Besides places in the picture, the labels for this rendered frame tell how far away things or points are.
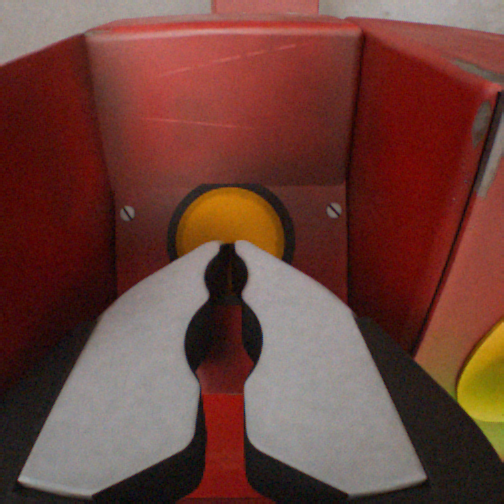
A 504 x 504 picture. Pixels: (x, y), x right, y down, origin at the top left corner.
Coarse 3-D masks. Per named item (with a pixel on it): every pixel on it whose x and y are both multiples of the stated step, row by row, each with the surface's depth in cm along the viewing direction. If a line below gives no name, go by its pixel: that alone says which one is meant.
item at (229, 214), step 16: (208, 192) 14; (224, 192) 14; (240, 192) 14; (192, 208) 14; (208, 208) 14; (224, 208) 14; (240, 208) 14; (256, 208) 14; (272, 208) 14; (192, 224) 14; (208, 224) 14; (224, 224) 14; (240, 224) 14; (256, 224) 14; (272, 224) 14; (176, 240) 14; (192, 240) 14; (208, 240) 14; (224, 240) 14; (256, 240) 14; (272, 240) 14
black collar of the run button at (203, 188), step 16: (192, 192) 15; (256, 192) 15; (176, 208) 15; (176, 224) 15; (288, 224) 15; (288, 240) 15; (176, 256) 15; (288, 256) 15; (224, 304) 15; (240, 304) 15
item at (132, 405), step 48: (144, 288) 9; (192, 288) 9; (96, 336) 8; (144, 336) 8; (192, 336) 9; (96, 384) 7; (144, 384) 7; (192, 384) 7; (48, 432) 6; (96, 432) 6; (144, 432) 6; (192, 432) 6; (48, 480) 5; (96, 480) 5; (144, 480) 6; (192, 480) 6
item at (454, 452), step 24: (384, 336) 8; (384, 360) 7; (408, 360) 7; (408, 384) 7; (432, 384) 7; (408, 408) 6; (432, 408) 6; (456, 408) 6; (408, 432) 6; (432, 432) 6; (456, 432) 6; (480, 432) 6; (432, 456) 6; (456, 456) 6; (480, 456) 5; (432, 480) 5; (456, 480) 5; (480, 480) 5
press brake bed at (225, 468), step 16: (208, 400) 34; (224, 400) 34; (240, 400) 34; (208, 416) 32; (224, 416) 32; (240, 416) 32; (208, 432) 31; (224, 432) 31; (240, 432) 31; (208, 448) 30; (224, 448) 30; (240, 448) 30; (208, 464) 29; (224, 464) 29; (240, 464) 29; (208, 480) 28; (224, 480) 28; (240, 480) 28; (192, 496) 27; (208, 496) 27; (224, 496) 27; (240, 496) 27; (256, 496) 27
